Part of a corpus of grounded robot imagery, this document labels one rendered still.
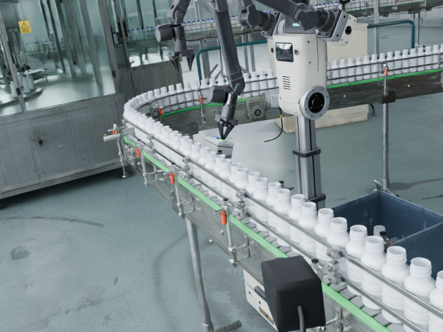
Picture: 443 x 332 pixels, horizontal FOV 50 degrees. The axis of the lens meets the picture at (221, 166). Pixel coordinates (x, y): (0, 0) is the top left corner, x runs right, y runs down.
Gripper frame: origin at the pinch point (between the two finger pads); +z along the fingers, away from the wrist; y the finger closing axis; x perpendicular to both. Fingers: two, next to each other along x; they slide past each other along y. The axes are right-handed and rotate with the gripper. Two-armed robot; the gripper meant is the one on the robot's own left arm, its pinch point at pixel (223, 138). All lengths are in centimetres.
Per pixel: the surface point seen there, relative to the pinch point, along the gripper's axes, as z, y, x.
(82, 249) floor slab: 124, -167, -12
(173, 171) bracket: 13.7, 12.5, -25.5
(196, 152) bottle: 5.2, 13.0, -17.5
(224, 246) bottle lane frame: 34, 39, -12
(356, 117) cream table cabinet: -7, -274, 332
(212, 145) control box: 4.1, -0.6, -4.0
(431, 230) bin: 8, 87, 32
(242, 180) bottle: 5, 52, -18
